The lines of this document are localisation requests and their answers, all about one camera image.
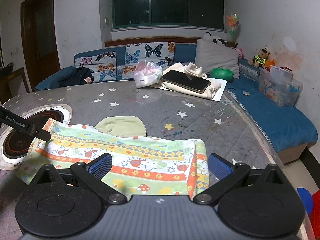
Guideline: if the colourful patterned baby garment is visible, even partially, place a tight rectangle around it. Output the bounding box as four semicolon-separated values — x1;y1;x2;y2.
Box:
16;119;209;198

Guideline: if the green round bowl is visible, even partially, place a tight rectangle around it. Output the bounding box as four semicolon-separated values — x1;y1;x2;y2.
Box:
209;68;234;81

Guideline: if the butterfly cushion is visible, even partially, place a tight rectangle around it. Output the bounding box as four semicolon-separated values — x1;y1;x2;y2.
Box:
75;51;117;83
117;41;175;79

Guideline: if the dark wooden door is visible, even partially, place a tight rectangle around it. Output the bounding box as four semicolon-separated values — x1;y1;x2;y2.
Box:
21;0;60;91

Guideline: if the right butterfly cushion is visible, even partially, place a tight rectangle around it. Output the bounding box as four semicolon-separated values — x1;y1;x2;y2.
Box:
117;41;175;79

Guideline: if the dark clothing on sofa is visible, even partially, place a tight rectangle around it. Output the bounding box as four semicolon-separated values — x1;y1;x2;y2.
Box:
58;67;94;87

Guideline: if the dark green window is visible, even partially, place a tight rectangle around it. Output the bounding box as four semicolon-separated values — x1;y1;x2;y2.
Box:
112;0;225;29

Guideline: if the cream folded cloth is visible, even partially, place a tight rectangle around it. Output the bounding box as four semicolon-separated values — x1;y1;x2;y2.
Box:
152;63;227;101

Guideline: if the clear plastic storage box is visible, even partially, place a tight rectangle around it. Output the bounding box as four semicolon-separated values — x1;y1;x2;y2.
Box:
259;66;303;107

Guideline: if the teddy bear toy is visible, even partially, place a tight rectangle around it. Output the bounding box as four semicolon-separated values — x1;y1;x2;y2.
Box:
248;47;270;68

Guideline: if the pink white plastic bag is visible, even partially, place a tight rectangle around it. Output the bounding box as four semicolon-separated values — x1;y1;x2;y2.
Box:
135;61;163;88

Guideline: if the colourful pinwheel flower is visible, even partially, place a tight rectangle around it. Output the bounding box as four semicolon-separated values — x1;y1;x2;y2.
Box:
226;13;240;42

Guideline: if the dark wooden side table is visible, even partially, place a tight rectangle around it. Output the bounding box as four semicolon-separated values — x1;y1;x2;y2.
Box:
1;62;30;104

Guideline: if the round black induction cooktop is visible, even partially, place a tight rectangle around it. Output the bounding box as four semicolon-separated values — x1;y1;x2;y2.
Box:
1;103;73;170

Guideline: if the grey pillow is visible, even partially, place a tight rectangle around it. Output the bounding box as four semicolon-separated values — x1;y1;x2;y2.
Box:
195;39;240;79

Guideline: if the black smartphone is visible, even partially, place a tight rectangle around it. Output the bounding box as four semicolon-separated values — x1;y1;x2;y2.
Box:
161;70;211;93

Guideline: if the left butterfly cushion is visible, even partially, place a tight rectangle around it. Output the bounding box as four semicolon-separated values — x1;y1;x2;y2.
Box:
75;51;117;83

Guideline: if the panda plush toy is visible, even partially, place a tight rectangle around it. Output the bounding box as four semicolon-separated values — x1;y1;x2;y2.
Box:
202;32;227;46

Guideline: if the blue sofa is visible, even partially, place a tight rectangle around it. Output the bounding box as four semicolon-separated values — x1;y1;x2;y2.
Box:
35;43;319;155

